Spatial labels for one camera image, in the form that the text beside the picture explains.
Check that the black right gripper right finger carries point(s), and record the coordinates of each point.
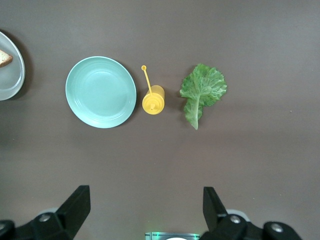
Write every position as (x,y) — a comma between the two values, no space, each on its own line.
(225,227)

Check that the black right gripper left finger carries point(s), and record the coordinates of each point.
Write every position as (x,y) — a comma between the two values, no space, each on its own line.
(62,225)

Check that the green lettuce leaf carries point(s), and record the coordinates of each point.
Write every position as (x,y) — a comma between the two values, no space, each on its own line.
(202,87)

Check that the yellow mustard squeeze bottle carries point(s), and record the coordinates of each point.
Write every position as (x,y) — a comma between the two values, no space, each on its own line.
(153,102)

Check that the brown bread slice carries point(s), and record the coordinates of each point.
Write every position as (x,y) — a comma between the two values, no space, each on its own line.
(4,59)

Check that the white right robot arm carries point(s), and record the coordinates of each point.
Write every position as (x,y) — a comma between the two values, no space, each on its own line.
(175,239)

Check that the mint green plate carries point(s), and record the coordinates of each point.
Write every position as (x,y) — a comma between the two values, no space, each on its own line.
(100,92)

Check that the beige plate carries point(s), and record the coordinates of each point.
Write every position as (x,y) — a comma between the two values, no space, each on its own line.
(10,82)

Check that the brown table cloth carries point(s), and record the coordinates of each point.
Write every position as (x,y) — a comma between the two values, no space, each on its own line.
(160,155)

